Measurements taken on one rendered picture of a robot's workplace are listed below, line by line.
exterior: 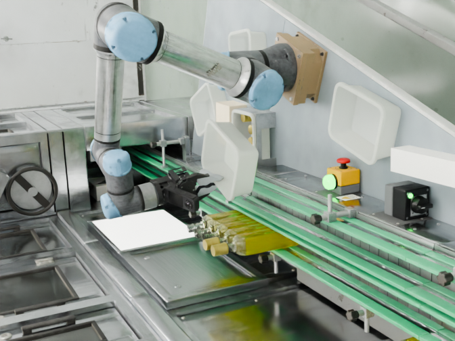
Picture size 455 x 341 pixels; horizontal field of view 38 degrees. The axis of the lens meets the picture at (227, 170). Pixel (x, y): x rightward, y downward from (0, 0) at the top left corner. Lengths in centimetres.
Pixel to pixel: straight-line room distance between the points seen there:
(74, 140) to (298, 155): 110
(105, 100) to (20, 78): 381
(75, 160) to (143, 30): 138
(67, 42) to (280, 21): 361
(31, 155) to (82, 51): 290
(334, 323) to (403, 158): 50
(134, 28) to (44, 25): 404
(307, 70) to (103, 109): 63
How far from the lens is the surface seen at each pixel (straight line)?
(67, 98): 573
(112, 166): 180
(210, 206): 252
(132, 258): 228
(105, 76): 184
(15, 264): 247
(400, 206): 171
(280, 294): 205
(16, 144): 288
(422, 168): 167
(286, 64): 202
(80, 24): 573
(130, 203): 186
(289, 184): 206
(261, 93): 183
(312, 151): 216
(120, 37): 164
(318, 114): 211
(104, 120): 188
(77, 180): 296
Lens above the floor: 191
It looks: 25 degrees down
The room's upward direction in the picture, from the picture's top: 98 degrees counter-clockwise
